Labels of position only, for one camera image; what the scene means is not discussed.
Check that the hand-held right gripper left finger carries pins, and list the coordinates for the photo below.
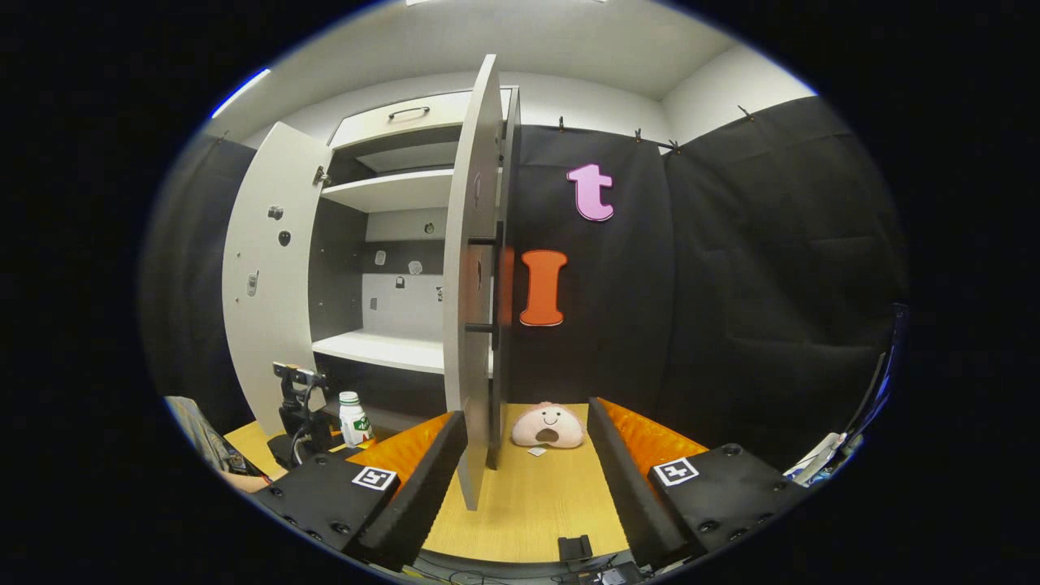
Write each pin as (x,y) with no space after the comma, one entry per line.
(422,487)

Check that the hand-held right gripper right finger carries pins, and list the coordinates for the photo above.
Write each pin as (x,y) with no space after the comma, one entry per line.
(630,487)

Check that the white plastic bottle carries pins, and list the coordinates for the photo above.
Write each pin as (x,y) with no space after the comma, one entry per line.
(353,422)

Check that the white cabinet door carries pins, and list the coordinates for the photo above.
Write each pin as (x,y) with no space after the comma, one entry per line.
(272,325)
(469,390)

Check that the white and grey cabinet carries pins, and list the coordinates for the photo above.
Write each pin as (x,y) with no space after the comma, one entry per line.
(390,191)

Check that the white cabinet drawer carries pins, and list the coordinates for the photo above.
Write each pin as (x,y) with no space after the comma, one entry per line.
(366,126)

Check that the pink plush toy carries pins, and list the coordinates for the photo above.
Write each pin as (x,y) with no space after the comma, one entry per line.
(548,426)

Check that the black backdrop cloth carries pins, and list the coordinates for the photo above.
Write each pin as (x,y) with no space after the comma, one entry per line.
(731,284)
(191,284)

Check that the white side table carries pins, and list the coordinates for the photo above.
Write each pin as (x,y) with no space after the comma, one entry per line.
(812,463)

